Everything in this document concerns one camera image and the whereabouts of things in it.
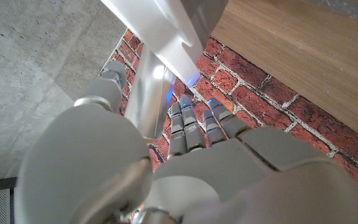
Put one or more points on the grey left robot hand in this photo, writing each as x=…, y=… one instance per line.
x=228, y=180

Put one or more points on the red brick printed backdrop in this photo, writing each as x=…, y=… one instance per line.
x=259, y=102

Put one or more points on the white grey collapsible bucket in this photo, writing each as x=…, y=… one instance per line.
x=166, y=31

